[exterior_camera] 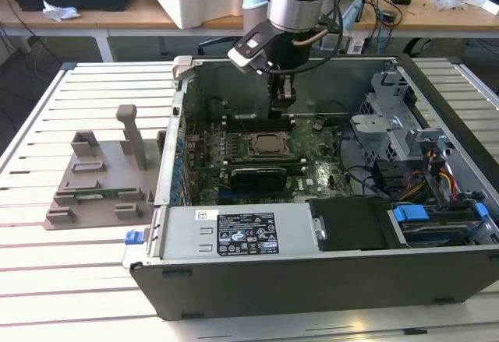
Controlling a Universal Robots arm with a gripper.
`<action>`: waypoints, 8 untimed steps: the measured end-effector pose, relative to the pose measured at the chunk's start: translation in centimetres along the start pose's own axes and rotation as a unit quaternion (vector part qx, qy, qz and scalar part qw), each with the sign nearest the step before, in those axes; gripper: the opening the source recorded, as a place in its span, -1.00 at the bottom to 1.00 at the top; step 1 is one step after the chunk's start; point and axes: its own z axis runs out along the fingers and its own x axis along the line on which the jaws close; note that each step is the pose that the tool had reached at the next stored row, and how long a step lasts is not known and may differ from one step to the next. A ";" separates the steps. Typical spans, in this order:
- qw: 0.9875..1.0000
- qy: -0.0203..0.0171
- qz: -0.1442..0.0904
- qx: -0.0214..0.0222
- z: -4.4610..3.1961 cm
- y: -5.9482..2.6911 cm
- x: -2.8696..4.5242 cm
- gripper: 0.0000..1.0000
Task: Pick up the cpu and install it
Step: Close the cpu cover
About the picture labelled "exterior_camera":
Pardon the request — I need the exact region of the pale blue teach pendant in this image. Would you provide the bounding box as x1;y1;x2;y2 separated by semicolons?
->
342;0;363;24

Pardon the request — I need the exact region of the white small carton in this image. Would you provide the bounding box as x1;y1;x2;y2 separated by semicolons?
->
465;0;499;14

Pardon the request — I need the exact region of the CPU socket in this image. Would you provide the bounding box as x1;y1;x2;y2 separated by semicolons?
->
245;130;293;160

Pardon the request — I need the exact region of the silver drive cage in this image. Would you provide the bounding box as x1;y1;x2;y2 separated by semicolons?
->
349;69;449;166

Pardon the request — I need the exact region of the green RAM stick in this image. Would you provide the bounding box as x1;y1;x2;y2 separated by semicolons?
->
72;188;140;199

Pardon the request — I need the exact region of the silver power supply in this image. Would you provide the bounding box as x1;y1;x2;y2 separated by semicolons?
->
159;203;324;261

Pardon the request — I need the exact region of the grey-brown parts rack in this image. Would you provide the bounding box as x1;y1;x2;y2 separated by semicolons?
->
42;104;167;231

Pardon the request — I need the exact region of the green motherboard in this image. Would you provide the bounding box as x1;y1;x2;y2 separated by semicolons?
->
182;115;352;206

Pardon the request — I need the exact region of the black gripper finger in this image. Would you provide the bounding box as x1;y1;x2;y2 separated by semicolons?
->
268;75;297;121

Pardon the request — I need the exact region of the yellow and red wire bundle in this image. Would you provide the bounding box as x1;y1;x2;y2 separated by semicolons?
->
426;149;458;203

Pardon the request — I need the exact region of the orange wire bundle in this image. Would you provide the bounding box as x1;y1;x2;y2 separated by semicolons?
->
403;170;428;199

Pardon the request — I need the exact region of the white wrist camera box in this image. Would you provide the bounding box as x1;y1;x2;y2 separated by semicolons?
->
227;26;274;73

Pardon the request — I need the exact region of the crumpled white paper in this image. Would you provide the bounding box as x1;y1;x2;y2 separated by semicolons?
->
41;0;82;23

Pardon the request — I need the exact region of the black graphics card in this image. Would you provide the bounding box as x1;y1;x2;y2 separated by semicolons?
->
228;167;288;194

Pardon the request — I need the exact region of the black wire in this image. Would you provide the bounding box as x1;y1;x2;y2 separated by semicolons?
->
337;123;391;199

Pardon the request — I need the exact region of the hard disk in blue carrier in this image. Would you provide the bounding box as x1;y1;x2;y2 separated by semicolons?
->
391;201;490;249

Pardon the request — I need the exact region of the metal socket cover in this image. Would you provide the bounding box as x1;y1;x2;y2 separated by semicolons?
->
248;132;292;160

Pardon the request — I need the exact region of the black plastic shroud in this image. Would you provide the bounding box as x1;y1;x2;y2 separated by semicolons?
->
307;197;395;252

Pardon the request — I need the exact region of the black and silver PC case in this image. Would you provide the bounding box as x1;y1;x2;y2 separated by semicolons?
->
122;54;499;322

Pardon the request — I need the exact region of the wooden desk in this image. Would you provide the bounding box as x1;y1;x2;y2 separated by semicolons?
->
0;0;499;41

